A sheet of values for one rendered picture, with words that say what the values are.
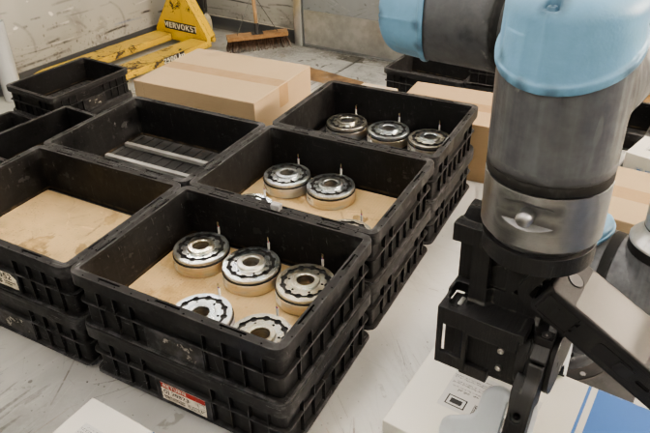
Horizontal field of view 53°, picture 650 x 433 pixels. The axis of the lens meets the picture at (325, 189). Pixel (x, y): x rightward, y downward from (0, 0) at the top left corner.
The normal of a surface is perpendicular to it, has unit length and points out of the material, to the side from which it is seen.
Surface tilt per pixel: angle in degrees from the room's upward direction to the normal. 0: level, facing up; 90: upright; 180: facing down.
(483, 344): 90
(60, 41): 90
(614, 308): 29
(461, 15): 72
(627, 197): 0
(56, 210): 0
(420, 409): 0
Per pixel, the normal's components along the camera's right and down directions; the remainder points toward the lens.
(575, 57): -0.28, 0.46
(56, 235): -0.03, -0.86
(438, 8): -0.63, 0.09
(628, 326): 0.36, -0.61
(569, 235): 0.14, 0.50
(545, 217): -0.55, 0.44
